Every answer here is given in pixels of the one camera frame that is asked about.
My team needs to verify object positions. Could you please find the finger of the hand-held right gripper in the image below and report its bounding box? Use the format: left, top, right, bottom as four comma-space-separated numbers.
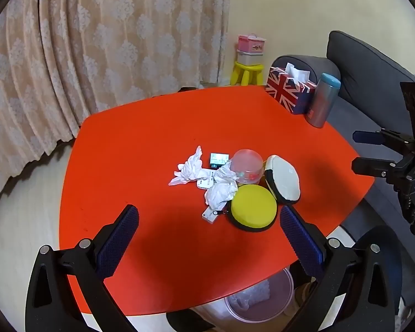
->
353, 129, 415, 153
352, 157, 407, 180

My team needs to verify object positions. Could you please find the beige patterned curtain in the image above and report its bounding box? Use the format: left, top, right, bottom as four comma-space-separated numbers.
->
0, 0, 232, 194

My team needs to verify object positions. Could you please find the grey sofa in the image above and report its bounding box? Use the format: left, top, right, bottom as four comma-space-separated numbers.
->
270, 30, 415, 243

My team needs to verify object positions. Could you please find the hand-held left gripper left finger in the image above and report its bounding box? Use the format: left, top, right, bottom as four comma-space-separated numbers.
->
24, 205, 140, 332

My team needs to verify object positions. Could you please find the yellow plastic stool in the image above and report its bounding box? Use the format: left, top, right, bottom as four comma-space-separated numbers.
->
230, 61, 265, 86

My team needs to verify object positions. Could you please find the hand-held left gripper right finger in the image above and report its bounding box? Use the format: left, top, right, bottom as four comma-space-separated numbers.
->
279, 205, 402, 332

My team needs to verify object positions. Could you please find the flag print tissue box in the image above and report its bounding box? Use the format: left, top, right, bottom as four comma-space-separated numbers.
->
265, 66, 317, 115

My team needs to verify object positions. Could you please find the grey tumbler with teal lid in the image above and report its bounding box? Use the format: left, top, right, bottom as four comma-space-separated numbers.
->
305, 73, 342, 129

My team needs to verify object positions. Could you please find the pink storage box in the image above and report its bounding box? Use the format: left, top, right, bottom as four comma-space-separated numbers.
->
238, 35, 265, 55

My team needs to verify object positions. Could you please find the white tissue sheet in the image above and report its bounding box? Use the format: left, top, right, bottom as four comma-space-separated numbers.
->
285, 62, 311, 84

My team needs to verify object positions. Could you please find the red table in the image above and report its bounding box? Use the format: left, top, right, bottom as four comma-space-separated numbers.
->
59, 85, 377, 317

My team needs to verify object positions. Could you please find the white storage box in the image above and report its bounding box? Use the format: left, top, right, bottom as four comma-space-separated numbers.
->
236, 51, 263, 67

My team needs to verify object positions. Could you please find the clear plastic dome container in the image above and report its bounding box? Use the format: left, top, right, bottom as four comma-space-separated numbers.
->
228, 149, 264, 185

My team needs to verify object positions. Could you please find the white round zip pouch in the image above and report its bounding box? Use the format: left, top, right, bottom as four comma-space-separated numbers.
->
264, 154, 301, 204

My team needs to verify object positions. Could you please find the teal toy block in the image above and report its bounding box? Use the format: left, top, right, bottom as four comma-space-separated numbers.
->
209, 152, 229, 170

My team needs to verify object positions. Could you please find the white usb stick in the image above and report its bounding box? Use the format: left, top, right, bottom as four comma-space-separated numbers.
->
201, 205, 229, 222

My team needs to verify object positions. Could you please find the yellow round zip pouch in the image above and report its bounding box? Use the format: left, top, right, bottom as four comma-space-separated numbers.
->
230, 184, 278, 232

